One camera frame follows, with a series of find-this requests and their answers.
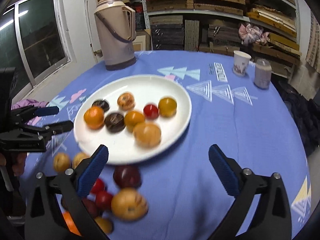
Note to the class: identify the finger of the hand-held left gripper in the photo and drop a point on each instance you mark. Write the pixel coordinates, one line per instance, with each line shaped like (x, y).
(62, 126)
(47, 110)

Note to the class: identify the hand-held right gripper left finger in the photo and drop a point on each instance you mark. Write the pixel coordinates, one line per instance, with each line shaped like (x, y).
(92, 172)

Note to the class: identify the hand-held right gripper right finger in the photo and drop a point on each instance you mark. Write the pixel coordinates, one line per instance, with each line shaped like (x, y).
(223, 172)

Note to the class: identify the cherry tomato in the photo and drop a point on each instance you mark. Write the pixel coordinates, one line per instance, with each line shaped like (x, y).
(151, 111)
(103, 200)
(98, 186)

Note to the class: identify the small tan pepino melon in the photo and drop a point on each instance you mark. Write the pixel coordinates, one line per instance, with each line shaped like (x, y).
(78, 158)
(61, 162)

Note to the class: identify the dark red plum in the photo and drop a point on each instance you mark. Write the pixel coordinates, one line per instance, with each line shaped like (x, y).
(91, 207)
(127, 176)

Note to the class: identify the water chestnut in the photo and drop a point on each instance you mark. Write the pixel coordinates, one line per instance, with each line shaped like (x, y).
(100, 105)
(114, 122)

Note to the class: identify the speckled pepino melon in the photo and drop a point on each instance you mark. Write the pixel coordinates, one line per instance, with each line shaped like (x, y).
(129, 204)

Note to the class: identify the large tangerine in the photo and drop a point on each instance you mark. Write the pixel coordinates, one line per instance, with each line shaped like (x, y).
(70, 223)

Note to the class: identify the smooth orange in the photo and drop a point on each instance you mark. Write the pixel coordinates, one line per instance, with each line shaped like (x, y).
(134, 121)

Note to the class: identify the large yellow pepino melon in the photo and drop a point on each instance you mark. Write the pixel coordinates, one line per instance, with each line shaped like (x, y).
(147, 134)

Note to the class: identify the white plate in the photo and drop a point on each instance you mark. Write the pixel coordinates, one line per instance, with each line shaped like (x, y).
(175, 125)

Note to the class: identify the small yellow loquat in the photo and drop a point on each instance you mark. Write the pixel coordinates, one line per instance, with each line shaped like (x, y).
(126, 101)

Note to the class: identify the orange with green stem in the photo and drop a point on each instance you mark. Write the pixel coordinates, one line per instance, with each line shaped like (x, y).
(167, 107)

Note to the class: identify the person's left hand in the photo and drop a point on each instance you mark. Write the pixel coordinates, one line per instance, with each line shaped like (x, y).
(18, 163)

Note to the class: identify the purple cloth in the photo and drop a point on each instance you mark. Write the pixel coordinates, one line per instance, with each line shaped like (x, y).
(27, 103)

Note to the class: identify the blue printed tablecloth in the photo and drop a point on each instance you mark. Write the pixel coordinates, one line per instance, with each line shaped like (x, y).
(237, 130)

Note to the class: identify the white wooden plank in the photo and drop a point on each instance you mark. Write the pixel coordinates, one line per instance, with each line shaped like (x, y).
(90, 30)

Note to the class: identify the black jacket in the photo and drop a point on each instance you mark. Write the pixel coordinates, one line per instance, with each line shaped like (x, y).
(302, 115)

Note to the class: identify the beige thermos flask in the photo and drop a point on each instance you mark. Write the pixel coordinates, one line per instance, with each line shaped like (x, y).
(115, 37)

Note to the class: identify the grey drink can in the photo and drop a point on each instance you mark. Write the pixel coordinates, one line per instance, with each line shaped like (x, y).
(262, 75)

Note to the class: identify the white paper cup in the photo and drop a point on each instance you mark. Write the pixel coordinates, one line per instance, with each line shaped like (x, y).
(240, 62)

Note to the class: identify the pink crumpled cloth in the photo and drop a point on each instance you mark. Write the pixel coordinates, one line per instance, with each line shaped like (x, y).
(251, 33)

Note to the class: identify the brick pattern curtain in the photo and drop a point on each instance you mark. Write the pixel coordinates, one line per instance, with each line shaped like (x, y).
(313, 45)

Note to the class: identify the white metal shelf rack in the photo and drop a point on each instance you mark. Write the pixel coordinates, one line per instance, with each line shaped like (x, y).
(175, 11)

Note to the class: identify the aluminium frame window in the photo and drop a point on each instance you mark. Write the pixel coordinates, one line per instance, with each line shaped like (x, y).
(37, 35)

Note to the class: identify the beige picture frame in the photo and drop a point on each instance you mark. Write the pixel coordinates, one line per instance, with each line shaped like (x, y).
(142, 42)

